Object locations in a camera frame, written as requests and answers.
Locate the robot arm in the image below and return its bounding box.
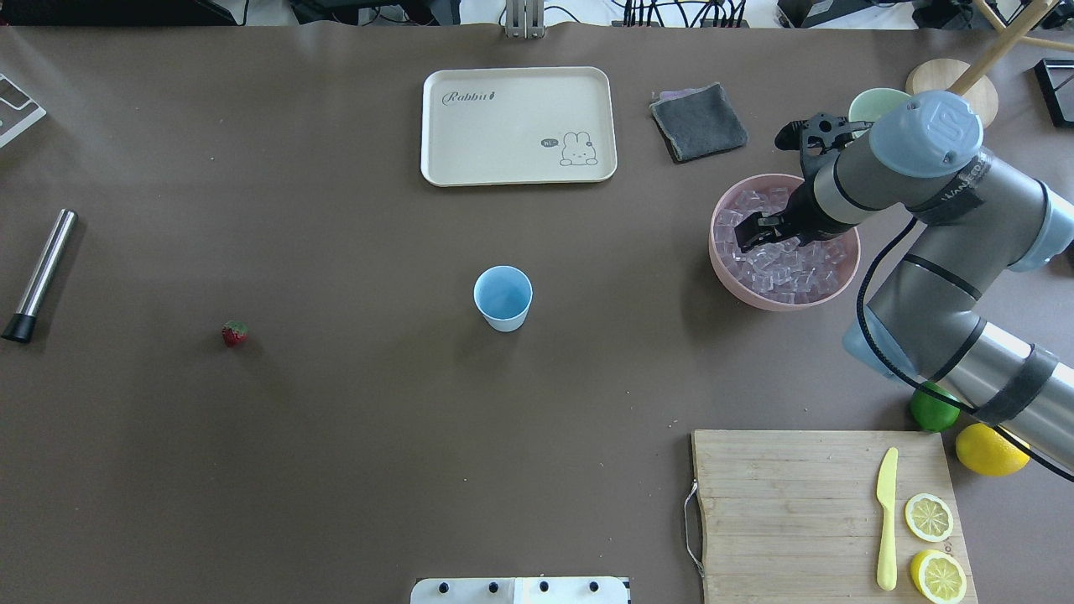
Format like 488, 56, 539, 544
735, 91, 1073, 479

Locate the yellow plastic knife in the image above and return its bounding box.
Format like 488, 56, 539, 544
875, 447, 899, 591

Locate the mint green bowl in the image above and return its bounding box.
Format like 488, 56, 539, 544
847, 87, 910, 123

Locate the whole yellow lemon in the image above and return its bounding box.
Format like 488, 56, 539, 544
955, 423, 1030, 477

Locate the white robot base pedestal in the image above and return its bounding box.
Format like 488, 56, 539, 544
409, 575, 632, 603

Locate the red strawberry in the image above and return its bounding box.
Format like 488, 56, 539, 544
220, 320, 248, 348

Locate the pink bowl of ice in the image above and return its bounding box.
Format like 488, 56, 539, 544
708, 174, 860, 312

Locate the wooden glass drying stand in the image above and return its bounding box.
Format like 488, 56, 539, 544
905, 1, 1071, 127

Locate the lemon half lower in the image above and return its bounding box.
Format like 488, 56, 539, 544
910, 549, 969, 603

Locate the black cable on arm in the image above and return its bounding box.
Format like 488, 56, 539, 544
855, 216, 1074, 483

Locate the cream rabbit tray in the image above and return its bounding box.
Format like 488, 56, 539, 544
420, 66, 618, 187

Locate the lemon half upper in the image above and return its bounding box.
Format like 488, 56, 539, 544
903, 492, 955, 543

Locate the grey folded cloth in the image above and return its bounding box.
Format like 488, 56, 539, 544
649, 81, 748, 162

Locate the lemon half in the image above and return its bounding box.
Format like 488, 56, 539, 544
903, 492, 955, 543
910, 549, 969, 603

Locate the green lime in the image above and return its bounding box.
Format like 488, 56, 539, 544
910, 382, 962, 433

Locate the wooden cutting board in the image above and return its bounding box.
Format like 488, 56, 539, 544
691, 430, 958, 603

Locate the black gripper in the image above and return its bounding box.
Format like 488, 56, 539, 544
735, 183, 855, 253

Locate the light blue plastic cup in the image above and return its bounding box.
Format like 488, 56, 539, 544
473, 265, 534, 333

